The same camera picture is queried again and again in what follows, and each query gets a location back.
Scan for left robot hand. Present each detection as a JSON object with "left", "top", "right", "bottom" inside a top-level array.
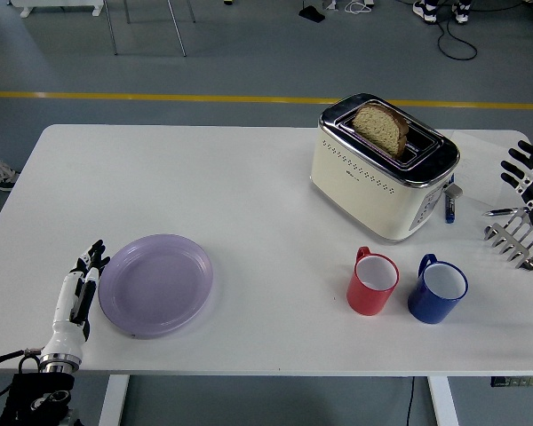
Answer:
[{"left": 39, "top": 239, "right": 111, "bottom": 359}]

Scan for purple plastic plate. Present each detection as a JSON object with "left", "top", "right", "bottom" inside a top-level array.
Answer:
[{"left": 98, "top": 233, "right": 215, "bottom": 341}]

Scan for brown bread slice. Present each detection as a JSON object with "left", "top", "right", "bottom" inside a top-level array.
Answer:
[{"left": 351, "top": 100, "right": 410, "bottom": 160}]

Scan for black ballpoint pen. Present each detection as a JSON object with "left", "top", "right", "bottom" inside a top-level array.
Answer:
[{"left": 482, "top": 205, "right": 529, "bottom": 217}]

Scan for silver metal toast rack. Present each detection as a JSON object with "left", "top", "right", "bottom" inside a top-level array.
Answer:
[{"left": 483, "top": 209, "right": 533, "bottom": 271}]

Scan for white paper sheet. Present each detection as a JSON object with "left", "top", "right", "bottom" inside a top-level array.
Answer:
[{"left": 448, "top": 130, "right": 515, "bottom": 208}]

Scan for white table leg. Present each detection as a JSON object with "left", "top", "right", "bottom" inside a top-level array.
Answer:
[
  {"left": 98, "top": 375, "right": 131, "bottom": 426},
  {"left": 427, "top": 375, "right": 461, "bottom": 426}
]

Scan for person's grey sneaker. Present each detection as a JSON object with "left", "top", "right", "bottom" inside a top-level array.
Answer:
[{"left": 0, "top": 159, "right": 21, "bottom": 192}]

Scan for blue enamel mug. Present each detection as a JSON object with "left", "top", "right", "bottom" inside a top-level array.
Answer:
[{"left": 407, "top": 253, "right": 469, "bottom": 325}]

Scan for cream chrome toaster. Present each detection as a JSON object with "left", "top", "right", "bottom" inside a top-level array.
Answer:
[{"left": 309, "top": 92, "right": 461, "bottom": 244}]

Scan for black table control panel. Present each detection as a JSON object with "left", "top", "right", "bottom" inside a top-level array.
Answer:
[{"left": 490, "top": 375, "right": 533, "bottom": 389}]

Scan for black white shoe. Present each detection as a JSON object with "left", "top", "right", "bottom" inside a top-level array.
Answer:
[
  {"left": 451, "top": 0, "right": 472, "bottom": 25},
  {"left": 411, "top": 0, "right": 438, "bottom": 23}
]

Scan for red enamel mug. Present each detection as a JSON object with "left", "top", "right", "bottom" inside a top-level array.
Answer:
[{"left": 346, "top": 246, "right": 401, "bottom": 317}]

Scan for white floor stand base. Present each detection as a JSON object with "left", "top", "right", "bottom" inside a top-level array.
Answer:
[{"left": 7, "top": 0, "right": 104, "bottom": 19}]

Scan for black looped floor cable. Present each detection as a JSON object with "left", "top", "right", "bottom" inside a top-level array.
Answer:
[{"left": 435, "top": 0, "right": 478, "bottom": 60}]

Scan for thin black hanging cable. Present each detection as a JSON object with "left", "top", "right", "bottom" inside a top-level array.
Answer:
[{"left": 402, "top": 375, "right": 417, "bottom": 426}]

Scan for grey metal frame legs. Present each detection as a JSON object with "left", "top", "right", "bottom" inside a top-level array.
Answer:
[{"left": 102, "top": 0, "right": 197, "bottom": 58}]

